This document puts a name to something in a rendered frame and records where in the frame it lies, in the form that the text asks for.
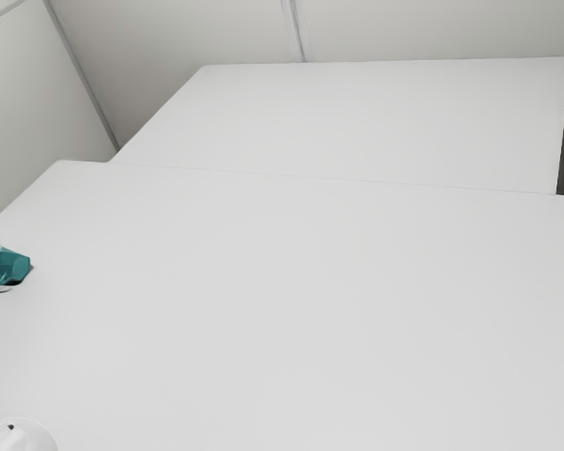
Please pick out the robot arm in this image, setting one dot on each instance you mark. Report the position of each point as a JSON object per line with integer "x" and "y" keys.
{"x": 16, "y": 434}

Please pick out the teal faceted mug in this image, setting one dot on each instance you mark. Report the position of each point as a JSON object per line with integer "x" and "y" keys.
{"x": 2, "y": 268}

